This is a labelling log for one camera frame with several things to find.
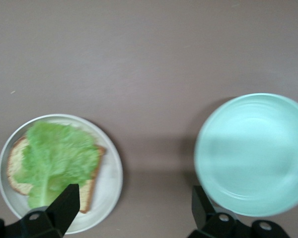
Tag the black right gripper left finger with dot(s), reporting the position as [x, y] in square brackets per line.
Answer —
[59, 210]

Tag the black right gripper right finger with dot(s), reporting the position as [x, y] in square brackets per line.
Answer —
[203, 210]

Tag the green lettuce leaf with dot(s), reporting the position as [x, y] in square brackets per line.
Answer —
[59, 158]

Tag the brown toast bread slice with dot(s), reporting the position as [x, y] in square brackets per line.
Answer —
[15, 163]

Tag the beige plate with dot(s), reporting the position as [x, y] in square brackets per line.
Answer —
[109, 178]

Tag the mint green plate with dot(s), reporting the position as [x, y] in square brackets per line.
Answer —
[250, 153]

